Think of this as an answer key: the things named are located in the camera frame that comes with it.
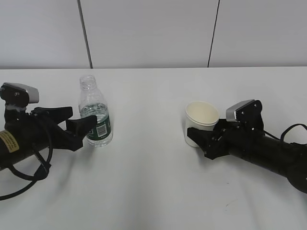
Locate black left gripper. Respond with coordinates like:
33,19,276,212
3,106,97,153

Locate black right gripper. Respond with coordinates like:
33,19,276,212
187,119,263,160

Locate white paper cup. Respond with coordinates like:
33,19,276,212
184,101,220,148

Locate clear water bottle green label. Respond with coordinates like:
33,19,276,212
79,75,113,147

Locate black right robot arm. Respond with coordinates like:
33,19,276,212
187,119,307,193

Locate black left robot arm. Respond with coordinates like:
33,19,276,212
0,107,97,170

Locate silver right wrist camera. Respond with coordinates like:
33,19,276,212
226,99,264,130

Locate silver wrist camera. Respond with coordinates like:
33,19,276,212
226,99,264,130
0,82,39,108

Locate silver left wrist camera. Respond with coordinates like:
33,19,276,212
0,82,39,108

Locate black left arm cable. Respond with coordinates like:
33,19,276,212
0,115,55,201

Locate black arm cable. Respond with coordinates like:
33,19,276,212
0,115,55,201
262,123,307,144

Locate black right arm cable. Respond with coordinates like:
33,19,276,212
262,123,307,144

